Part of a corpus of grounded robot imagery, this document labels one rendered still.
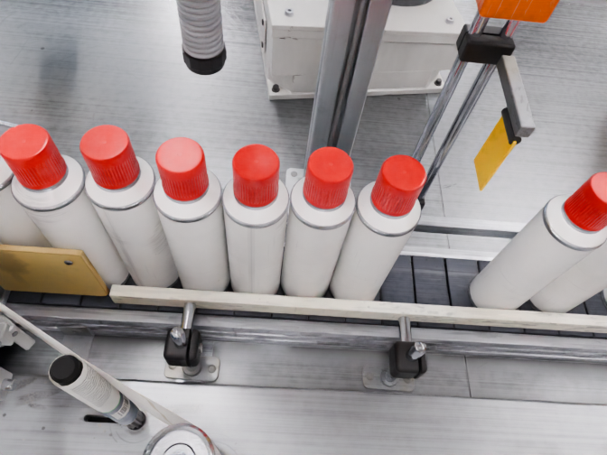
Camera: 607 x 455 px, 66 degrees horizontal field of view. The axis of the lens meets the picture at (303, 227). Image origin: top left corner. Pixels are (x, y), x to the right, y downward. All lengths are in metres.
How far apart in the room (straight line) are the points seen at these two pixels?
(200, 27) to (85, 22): 0.54
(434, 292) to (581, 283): 0.14
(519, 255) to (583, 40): 0.65
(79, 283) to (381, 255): 0.28
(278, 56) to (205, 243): 0.36
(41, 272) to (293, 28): 0.41
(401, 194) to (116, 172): 0.20
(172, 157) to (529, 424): 0.41
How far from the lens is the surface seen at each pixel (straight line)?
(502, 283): 0.49
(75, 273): 0.46
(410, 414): 0.49
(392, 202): 0.34
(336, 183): 0.32
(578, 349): 0.59
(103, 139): 0.35
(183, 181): 0.33
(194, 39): 0.38
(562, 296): 0.54
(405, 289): 0.53
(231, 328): 0.49
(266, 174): 0.32
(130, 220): 0.39
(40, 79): 0.81
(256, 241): 0.37
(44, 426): 0.50
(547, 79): 0.92
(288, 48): 0.68
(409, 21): 0.72
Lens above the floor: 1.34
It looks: 59 degrees down
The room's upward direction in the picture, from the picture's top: 10 degrees clockwise
